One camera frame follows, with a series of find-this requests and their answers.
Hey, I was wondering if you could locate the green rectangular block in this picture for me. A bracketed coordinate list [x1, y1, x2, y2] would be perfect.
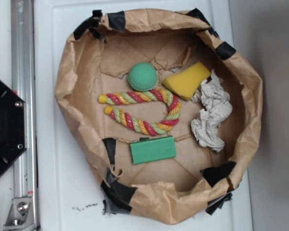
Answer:
[130, 136, 177, 165]

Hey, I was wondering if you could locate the yellow sponge wedge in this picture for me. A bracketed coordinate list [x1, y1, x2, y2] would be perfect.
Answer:
[162, 62, 211, 101]

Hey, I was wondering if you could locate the green dimpled ball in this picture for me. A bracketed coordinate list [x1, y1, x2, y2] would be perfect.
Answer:
[128, 63, 158, 92]

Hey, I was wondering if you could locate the brown paper bag bin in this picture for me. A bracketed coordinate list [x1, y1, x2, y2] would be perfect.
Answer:
[55, 9, 263, 224]

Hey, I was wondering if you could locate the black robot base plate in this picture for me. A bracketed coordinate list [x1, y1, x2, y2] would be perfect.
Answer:
[0, 80, 26, 177]

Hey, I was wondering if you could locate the metal corner bracket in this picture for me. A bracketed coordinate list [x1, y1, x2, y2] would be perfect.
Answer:
[3, 197, 34, 231]

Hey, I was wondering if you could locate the crumpled white paper towel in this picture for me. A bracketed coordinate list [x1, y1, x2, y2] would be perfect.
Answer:
[191, 70, 233, 153]

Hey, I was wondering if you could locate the multicolour twisted rope toy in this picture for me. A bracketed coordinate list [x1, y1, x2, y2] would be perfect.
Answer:
[98, 89, 182, 136]

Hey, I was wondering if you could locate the aluminium extrusion rail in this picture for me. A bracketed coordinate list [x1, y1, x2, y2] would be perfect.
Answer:
[11, 0, 40, 231]

